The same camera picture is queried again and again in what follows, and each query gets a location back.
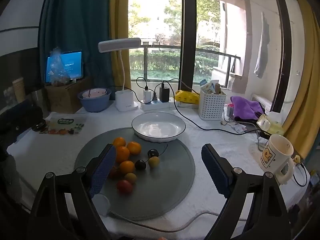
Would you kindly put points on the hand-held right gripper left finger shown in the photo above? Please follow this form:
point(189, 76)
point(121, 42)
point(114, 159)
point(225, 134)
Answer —
point(103, 170)

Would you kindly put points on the white power strip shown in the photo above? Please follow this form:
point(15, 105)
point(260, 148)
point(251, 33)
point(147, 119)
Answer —
point(155, 106)

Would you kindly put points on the small orange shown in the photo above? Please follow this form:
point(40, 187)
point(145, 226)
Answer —
point(119, 142)

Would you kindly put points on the yellow packet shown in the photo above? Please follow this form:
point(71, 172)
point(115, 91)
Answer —
point(186, 97)

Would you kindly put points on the dark window frame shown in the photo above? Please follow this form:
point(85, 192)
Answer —
point(187, 30)

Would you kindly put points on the yellow-green tissue packet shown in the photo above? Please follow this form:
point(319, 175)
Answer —
point(271, 126)

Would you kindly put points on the white desk lamp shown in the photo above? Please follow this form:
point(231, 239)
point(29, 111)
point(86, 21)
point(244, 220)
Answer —
point(126, 101)

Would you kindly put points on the printed clear plastic bag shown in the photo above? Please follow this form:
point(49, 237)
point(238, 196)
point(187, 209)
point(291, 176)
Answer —
point(63, 125)

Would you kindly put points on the white tablecloth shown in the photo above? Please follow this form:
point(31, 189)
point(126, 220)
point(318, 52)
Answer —
point(220, 140)

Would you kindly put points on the small card packet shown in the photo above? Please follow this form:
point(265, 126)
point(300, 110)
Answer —
point(240, 128)

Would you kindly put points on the black balcony railing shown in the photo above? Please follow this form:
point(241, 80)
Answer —
point(162, 47)

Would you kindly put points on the cardboard box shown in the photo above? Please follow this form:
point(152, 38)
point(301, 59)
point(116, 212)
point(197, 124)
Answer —
point(65, 98)

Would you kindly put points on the stack of paper cups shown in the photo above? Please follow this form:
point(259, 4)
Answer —
point(19, 90)

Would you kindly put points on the teal curtain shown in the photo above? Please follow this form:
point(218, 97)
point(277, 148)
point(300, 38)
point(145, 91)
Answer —
point(75, 25)

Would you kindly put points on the white cartoon mug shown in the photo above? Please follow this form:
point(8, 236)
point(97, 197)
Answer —
point(271, 157)

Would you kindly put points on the black charger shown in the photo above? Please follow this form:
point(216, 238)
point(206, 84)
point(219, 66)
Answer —
point(164, 93)

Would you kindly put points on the red cherry tomato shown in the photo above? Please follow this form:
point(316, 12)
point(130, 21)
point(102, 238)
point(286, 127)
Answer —
point(124, 186)
point(114, 173)

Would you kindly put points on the yellow curtain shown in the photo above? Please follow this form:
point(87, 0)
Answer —
point(306, 67)
point(117, 17)

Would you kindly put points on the white plate with dark rim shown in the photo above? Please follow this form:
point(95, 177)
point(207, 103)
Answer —
point(158, 127)

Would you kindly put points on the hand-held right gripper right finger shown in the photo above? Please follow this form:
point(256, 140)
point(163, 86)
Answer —
point(215, 172)

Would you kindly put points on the small silver box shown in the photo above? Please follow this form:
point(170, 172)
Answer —
point(230, 110)

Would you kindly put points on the white charger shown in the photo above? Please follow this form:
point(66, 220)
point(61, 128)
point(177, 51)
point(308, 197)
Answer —
point(147, 96)

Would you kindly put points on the blue plastic basin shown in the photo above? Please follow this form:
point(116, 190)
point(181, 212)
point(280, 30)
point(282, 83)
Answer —
point(93, 105)

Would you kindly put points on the blue-topped packet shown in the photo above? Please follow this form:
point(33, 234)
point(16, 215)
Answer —
point(207, 87)

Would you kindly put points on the white flat box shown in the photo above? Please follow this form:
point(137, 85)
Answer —
point(186, 105)

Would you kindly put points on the yellow cherry tomato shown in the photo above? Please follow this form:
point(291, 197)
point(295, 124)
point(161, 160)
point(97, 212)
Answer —
point(130, 178)
point(154, 161)

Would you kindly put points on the tablet with blue screen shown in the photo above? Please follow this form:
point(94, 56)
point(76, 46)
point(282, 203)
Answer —
point(74, 65)

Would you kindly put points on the small round black dish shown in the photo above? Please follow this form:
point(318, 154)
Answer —
point(38, 126)

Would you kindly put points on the black bag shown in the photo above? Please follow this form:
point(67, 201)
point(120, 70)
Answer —
point(20, 120)

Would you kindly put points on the white ribbed device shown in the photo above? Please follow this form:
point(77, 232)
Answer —
point(262, 101)

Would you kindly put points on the purple cloth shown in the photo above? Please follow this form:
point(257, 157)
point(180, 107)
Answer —
point(246, 106)

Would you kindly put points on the white perforated basket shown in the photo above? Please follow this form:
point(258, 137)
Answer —
point(212, 106)

